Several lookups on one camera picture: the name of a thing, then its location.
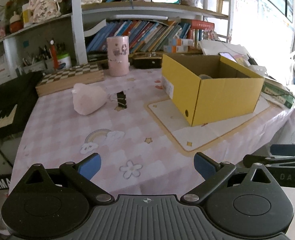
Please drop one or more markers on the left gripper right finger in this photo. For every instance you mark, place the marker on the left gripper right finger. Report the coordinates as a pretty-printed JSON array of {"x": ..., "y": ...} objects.
[{"x": 216, "y": 176}]

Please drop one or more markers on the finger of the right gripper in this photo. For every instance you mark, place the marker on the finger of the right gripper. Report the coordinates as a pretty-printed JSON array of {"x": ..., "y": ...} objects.
[
  {"x": 283, "y": 149},
  {"x": 248, "y": 160}
]

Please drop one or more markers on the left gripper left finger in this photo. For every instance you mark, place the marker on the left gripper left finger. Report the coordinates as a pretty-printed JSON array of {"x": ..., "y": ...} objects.
[{"x": 78, "y": 176}]

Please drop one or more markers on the yellow tape roll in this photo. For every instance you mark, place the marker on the yellow tape roll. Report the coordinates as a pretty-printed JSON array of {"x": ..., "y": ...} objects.
[{"x": 204, "y": 77}]

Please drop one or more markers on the pink checkered table mat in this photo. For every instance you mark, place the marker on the pink checkered table mat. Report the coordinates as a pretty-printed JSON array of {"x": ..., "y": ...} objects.
[{"x": 139, "y": 154}]

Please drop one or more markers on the pink plush toy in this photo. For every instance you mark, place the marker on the pink plush toy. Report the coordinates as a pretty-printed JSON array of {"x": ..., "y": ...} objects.
[{"x": 87, "y": 98}]

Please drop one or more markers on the black binder clip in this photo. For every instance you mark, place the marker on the black binder clip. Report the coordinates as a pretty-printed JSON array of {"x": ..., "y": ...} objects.
[{"x": 121, "y": 99}]

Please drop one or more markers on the yellow cardboard box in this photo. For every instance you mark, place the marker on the yellow cardboard box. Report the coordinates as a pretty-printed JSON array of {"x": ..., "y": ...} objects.
[{"x": 234, "y": 90}]

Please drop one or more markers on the wooden chess board box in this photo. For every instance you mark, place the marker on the wooden chess board box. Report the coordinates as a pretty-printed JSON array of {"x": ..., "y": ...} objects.
[{"x": 67, "y": 78}]

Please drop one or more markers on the black electronic keyboard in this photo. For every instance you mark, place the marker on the black electronic keyboard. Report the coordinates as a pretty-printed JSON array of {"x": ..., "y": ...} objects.
[{"x": 17, "y": 100}]

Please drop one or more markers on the smartphone on papers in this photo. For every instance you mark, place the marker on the smartphone on papers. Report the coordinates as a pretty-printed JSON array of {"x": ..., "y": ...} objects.
[{"x": 227, "y": 56}]

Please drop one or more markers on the white green lidded jar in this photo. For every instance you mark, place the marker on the white green lidded jar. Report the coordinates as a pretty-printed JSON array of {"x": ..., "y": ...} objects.
[{"x": 64, "y": 61}]

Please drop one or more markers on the white pen holder box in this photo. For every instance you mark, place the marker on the white pen holder box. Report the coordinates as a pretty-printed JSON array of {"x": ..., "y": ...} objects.
[{"x": 38, "y": 66}]

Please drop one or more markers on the red orange bottle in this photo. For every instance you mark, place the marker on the red orange bottle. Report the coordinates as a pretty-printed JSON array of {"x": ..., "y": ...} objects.
[{"x": 54, "y": 54}]

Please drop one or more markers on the black glasses case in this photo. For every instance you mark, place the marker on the black glasses case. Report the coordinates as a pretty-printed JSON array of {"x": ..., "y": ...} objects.
[{"x": 147, "y": 61}]

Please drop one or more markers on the pink cylindrical container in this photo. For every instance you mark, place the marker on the pink cylindrical container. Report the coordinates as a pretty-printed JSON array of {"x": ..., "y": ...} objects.
[{"x": 118, "y": 52}]

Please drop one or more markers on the orange white medicine box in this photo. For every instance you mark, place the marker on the orange white medicine box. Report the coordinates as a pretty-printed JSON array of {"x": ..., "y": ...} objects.
[{"x": 178, "y": 45}]

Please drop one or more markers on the white bookshelf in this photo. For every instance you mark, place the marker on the white bookshelf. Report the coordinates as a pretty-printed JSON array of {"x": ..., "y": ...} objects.
[{"x": 113, "y": 10}]

